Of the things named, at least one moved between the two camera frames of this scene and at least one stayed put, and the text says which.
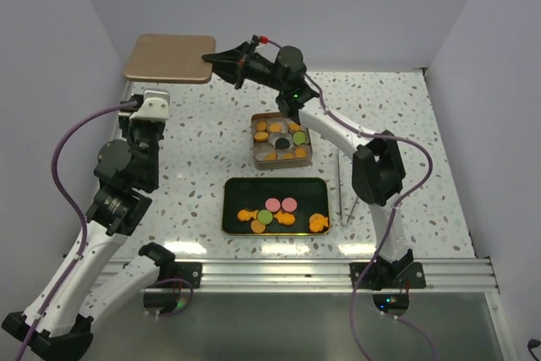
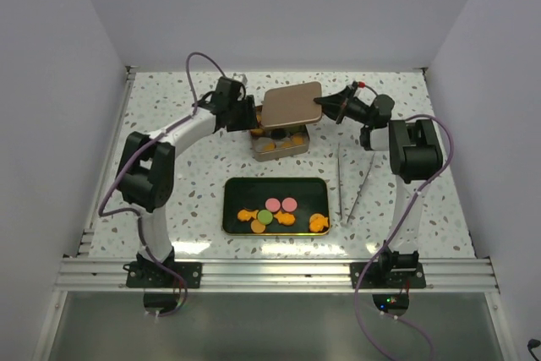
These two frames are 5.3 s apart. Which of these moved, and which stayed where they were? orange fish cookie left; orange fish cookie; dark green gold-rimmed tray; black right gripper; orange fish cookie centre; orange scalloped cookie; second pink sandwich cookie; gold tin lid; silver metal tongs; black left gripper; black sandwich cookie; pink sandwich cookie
Moved: black sandwich cookie; black left gripper; orange scalloped cookie; black right gripper; gold tin lid
Stayed: orange fish cookie centre; orange fish cookie left; silver metal tongs; second pink sandwich cookie; dark green gold-rimmed tray; orange fish cookie; pink sandwich cookie
